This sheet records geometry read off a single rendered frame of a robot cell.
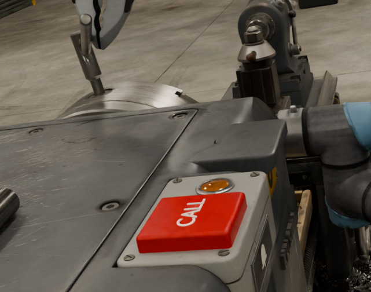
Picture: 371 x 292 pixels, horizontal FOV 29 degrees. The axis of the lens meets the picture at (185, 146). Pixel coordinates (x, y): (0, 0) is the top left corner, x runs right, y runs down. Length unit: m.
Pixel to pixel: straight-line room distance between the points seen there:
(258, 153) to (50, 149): 0.22
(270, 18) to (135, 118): 1.32
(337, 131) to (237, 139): 0.49
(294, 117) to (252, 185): 0.60
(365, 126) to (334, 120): 0.05
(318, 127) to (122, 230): 0.65
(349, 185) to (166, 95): 0.33
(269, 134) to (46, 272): 0.24
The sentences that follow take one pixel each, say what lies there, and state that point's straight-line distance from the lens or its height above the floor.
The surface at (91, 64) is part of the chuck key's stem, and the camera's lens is 0.95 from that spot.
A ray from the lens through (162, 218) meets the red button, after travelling 0.47.
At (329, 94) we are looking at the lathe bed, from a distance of 2.16.
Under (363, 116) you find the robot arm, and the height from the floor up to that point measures 1.11.
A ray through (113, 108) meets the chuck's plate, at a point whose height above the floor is 1.23.
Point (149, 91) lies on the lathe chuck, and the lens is 0.94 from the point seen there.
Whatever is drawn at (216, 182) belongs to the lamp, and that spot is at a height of 1.26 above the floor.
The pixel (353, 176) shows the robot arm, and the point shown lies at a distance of 1.12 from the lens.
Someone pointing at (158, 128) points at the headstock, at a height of 1.26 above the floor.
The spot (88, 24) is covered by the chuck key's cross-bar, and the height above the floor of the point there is 1.36.
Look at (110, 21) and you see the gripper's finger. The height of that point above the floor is 1.35.
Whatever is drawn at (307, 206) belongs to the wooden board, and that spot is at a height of 0.90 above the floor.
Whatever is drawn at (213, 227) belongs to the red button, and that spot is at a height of 1.27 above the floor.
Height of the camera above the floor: 1.46
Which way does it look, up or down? 19 degrees down
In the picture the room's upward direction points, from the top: 11 degrees counter-clockwise
